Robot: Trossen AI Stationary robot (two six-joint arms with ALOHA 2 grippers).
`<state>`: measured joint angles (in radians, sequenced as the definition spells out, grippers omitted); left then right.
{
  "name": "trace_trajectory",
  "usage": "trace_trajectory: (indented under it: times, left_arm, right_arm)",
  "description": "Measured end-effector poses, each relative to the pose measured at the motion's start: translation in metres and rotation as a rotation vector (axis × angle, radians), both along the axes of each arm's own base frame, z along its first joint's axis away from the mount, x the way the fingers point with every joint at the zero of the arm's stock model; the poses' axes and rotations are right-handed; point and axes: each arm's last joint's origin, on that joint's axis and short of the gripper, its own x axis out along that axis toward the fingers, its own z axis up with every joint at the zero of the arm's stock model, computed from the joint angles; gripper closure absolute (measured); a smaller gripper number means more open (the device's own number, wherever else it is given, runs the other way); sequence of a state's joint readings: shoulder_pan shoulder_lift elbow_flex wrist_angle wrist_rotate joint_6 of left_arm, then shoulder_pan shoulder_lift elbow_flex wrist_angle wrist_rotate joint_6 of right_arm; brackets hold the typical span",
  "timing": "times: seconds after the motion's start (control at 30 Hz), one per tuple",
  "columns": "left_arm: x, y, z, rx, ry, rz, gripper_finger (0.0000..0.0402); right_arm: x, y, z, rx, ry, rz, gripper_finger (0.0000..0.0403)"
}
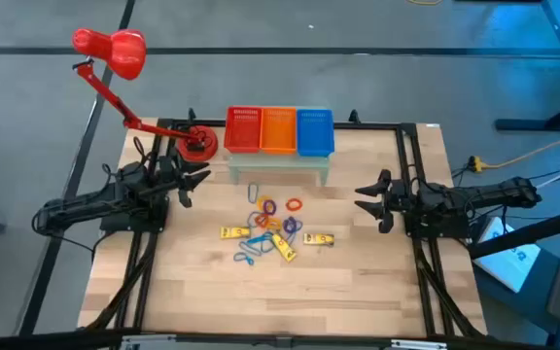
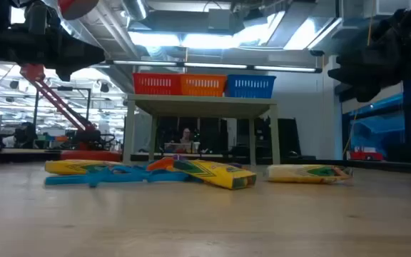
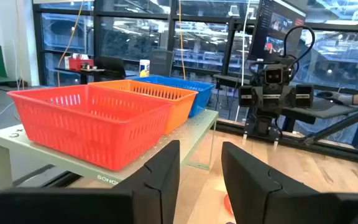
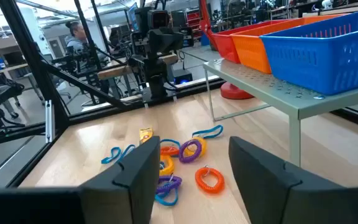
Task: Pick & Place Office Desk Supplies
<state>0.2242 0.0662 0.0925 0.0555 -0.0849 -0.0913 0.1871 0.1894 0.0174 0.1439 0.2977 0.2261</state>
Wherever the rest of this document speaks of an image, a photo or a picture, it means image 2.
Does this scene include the person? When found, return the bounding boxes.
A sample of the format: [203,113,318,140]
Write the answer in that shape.
[12,121,39,149]
[178,127,195,144]

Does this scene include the long ceiling light bar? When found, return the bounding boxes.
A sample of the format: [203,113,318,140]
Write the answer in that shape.
[105,59,323,74]

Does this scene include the red articulated stand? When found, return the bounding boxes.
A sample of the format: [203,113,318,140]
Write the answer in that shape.
[19,0,123,163]

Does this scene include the yellow green crayon box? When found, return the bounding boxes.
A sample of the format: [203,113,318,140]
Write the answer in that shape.
[173,159,258,190]
[265,163,353,185]
[44,159,123,176]

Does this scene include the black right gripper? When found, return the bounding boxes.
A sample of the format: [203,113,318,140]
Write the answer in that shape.
[328,9,411,103]

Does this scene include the yellow hanging cable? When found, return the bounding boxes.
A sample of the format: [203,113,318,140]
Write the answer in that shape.
[343,6,375,156]

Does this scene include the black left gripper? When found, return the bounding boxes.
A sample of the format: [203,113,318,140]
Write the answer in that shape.
[30,30,106,82]

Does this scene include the silver air duct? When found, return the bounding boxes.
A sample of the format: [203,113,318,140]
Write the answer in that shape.
[121,0,149,21]

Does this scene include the blue plastic basket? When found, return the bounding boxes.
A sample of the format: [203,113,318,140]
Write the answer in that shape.
[225,74,277,99]

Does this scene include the black cabinet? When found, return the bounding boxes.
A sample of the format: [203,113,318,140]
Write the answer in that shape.
[278,117,302,158]

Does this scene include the beige table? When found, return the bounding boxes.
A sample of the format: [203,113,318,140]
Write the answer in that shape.
[122,94,281,171]

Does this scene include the red box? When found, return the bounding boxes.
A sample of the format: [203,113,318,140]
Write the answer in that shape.
[347,145,385,162]

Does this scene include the orange plastic basket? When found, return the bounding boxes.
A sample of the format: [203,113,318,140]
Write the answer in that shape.
[179,74,228,98]

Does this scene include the red plastic basket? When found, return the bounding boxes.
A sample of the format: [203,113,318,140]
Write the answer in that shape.
[133,73,183,96]

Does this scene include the grey ceiling air unit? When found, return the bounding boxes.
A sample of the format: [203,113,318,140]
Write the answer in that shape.
[339,0,411,19]

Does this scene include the dark low bench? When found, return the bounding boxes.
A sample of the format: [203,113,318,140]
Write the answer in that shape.
[0,148,62,166]

